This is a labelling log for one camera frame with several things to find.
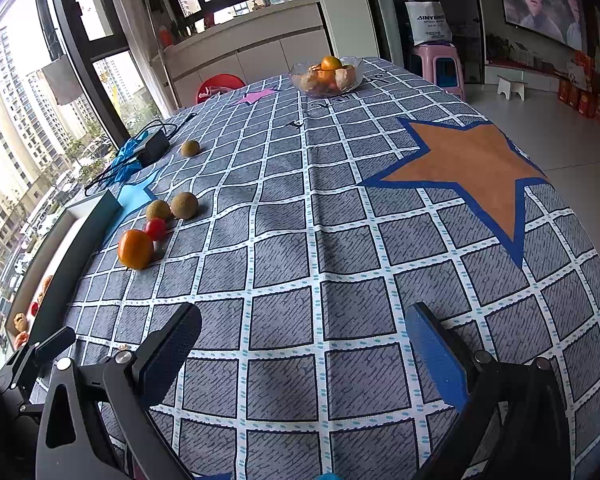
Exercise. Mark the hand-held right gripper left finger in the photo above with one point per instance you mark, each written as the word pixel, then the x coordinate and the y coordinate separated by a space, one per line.
pixel 165 360

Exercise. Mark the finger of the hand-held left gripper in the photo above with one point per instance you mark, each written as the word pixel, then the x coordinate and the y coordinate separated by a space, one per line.
pixel 30 410
pixel 55 342

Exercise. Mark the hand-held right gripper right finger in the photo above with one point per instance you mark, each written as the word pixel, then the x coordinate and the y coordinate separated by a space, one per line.
pixel 435 355

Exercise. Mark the white shallow box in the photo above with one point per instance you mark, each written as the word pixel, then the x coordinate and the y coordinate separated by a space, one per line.
pixel 82 255

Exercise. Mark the golden berry with dry husk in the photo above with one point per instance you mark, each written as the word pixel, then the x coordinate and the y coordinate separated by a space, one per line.
pixel 19 320

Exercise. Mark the checked grey star tablecloth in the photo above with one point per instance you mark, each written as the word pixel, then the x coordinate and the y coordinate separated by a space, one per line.
pixel 330 240

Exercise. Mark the blue plastic gloves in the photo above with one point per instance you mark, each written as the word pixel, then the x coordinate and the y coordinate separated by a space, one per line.
pixel 125 150

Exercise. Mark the group of apartment buildings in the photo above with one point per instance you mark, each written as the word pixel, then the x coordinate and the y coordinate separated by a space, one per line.
pixel 10 125

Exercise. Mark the grey hanging cloth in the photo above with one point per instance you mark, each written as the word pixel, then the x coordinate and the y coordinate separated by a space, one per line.
pixel 62 80

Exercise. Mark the small white footstool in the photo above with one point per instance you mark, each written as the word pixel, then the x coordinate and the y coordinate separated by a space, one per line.
pixel 511 87

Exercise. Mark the red plastic stool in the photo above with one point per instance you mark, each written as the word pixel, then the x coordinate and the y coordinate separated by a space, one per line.
pixel 220 85

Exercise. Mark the pink plastic stool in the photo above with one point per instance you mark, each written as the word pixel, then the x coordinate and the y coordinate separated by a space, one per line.
pixel 437 67

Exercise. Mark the pale fruit peel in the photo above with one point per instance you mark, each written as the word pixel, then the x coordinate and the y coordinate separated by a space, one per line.
pixel 349 76
pixel 307 80

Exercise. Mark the clear glass bowl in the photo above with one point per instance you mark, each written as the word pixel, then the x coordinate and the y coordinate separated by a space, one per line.
pixel 357 72

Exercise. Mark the white low television cabinet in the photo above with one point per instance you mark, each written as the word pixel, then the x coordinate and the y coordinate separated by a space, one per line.
pixel 520 67

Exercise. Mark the row of red gift boxes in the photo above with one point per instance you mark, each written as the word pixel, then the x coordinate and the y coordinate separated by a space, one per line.
pixel 585 90

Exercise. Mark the white counter cabinet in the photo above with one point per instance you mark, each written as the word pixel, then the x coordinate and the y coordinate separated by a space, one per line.
pixel 245 45

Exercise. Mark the white shopping bag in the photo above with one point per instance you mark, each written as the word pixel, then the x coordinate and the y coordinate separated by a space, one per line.
pixel 427 22

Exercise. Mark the black window frame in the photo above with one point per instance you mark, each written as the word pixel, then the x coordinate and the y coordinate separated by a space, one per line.
pixel 75 25

